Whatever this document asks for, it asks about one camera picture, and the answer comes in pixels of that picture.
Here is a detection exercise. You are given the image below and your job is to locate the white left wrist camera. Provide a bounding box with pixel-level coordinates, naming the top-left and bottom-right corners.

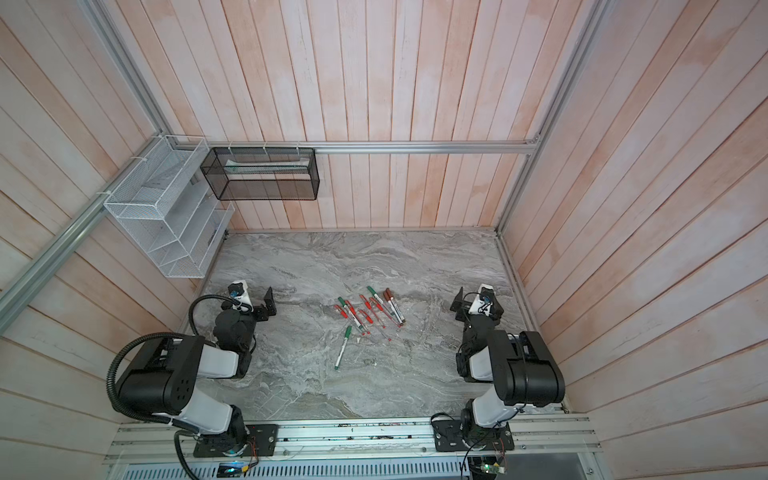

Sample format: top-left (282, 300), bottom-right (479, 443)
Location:
top-left (227, 280), bottom-right (251, 305)

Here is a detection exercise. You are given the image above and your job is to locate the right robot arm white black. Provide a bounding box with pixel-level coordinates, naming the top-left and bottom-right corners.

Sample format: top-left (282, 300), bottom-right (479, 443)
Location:
top-left (450, 284), bottom-right (566, 448)

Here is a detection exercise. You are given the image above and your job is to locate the horizontal aluminium wall rail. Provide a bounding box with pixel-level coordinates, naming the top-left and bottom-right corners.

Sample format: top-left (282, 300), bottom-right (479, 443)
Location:
top-left (202, 139), bottom-right (538, 155)

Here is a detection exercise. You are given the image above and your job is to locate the white mesh wall shelf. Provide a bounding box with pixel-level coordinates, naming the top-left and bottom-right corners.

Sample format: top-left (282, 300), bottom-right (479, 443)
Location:
top-left (104, 135), bottom-right (234, 279)

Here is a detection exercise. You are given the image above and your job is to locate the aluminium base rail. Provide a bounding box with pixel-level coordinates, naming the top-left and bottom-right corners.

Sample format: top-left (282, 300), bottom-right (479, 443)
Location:
top-left (104, 414), bottom-right (602, 465)

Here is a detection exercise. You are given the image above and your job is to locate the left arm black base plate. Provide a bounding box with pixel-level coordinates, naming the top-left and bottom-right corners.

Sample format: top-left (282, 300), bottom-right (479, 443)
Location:
top-left (193, 423), bottom-right (279, 458)

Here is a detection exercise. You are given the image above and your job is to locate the left aluminium wall rail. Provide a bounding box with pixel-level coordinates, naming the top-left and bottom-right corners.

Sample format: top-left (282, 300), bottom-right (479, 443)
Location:
top-left (1, 133), bottom-right (166, 334)

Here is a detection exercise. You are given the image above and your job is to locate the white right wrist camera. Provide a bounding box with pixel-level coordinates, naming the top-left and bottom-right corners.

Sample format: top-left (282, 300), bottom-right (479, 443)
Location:
top-left (469, 284), bottom-right (504, 321)

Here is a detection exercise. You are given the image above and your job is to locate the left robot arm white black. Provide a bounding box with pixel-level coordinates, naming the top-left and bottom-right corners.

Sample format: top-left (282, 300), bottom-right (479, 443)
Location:
top-left (106, 281), bottom-right (277, 457)

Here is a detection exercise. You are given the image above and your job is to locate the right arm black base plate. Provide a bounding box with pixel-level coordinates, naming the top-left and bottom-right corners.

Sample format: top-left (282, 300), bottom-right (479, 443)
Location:
top-left (430, 416), bottom-right (515, 452)

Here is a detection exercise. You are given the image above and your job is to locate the black mesh wall basket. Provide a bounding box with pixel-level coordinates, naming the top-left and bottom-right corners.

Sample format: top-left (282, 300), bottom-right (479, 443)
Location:
top-left (201, 146), bottom-right (320, 201)

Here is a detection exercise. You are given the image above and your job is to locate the green capped white marker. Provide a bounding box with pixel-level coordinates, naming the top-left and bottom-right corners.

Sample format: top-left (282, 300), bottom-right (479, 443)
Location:
top-left (334, 325), bottom-right (352, 370)

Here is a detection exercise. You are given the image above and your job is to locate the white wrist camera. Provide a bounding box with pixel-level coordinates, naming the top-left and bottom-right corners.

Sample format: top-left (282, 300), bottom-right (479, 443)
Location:
top-left (469, 284), bottom-right (504, 321)
top-left (227, 280), bottom-right (251, 305)

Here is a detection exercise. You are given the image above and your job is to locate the red gel pen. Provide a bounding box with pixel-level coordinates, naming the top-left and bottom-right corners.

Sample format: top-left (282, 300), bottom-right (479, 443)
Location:
top-left (334, 304), bottom-right (349, 320)
top-left (360, 294), bottom-right (386, 329)
top-left (346, 300), bottom-right (371, 335)

